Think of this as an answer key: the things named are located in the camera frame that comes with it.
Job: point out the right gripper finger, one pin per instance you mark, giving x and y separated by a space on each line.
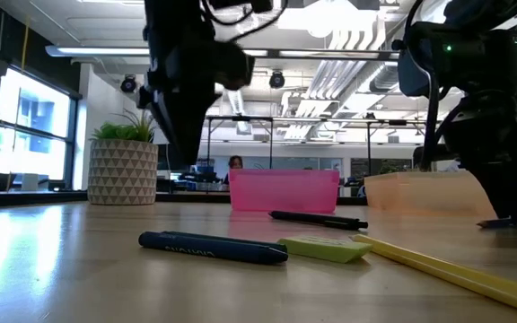
507 193

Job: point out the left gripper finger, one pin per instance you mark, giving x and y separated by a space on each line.
186 125

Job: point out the yellow pencil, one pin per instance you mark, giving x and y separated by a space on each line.
456 273

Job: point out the dark green crayon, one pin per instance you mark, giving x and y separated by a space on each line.
231 239

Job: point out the navy blue crayon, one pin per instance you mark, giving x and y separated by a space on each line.
204 249

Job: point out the black pen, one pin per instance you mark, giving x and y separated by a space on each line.
317 219

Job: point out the lime green eraser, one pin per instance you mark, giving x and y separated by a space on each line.
326 249

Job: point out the person in light top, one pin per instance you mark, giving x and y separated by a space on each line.
453 166

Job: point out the seated person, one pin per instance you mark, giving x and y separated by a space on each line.
235 162

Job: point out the round black ceiling spotlight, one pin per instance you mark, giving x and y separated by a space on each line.
277 79
128 84

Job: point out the potted plant triangle-patterned pot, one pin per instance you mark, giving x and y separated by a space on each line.
121 175

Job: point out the orange translucent plastic bin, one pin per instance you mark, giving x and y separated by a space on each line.
420 193

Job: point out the pink translucent plastic bin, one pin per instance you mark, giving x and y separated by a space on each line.
285 190

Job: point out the white ceiling unit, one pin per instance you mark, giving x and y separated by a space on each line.
330 18

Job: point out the large window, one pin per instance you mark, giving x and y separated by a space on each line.
34 157

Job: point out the black background rig frame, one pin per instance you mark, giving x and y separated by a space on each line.
369 148
240 118

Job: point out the black overhead light rail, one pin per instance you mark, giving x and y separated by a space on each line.
106 51

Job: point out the silver ventilation duct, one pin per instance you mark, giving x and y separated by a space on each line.
384 76

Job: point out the black aluminium rig frame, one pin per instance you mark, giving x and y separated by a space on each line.
38 198

